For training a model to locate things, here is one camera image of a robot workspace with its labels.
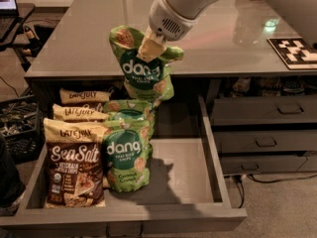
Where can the grey right middle drawer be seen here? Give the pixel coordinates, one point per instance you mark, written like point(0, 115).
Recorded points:
point(266, 141)

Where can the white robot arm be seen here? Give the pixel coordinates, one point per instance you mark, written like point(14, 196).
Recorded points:
point(301, 15)

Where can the black plastic crate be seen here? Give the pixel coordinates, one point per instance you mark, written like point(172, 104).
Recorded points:
point(21, 127)

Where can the black white fiducial marker board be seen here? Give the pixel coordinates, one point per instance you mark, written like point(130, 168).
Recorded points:
point(294, 52)

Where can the grey counter cabinet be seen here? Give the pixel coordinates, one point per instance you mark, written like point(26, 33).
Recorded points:
point(230, 39)

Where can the rear tortilla chip bag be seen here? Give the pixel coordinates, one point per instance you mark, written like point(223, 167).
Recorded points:
point(68, 96)

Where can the green rice chip bag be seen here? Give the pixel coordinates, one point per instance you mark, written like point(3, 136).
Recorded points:
point(148, 81)
point(130, 109)
point(127, 146)

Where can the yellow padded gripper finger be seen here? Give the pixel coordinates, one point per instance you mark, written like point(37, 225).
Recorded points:
point(152, 46)

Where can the front sea salt tortilla bag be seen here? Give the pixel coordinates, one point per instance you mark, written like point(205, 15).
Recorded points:
point(74, 162)

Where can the grey right upper drawer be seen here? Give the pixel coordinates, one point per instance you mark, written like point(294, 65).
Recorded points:
point(264, 110)

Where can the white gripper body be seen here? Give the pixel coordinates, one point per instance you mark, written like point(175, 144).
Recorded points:
point(167, 23)

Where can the grey right bottom drawer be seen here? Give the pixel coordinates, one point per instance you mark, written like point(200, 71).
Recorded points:
point(268, 164)

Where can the middle tortilla chip bag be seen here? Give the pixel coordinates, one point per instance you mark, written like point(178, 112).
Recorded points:
point(77, 114)

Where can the open grey top drawer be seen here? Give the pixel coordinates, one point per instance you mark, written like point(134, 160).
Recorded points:
point(187, 191)

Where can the laptop computer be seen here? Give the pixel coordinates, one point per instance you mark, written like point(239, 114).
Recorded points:
point(9, 14)

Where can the tortilla chip bag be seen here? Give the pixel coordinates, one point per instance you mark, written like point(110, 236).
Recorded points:
point(77, 114)
point(68, 96)

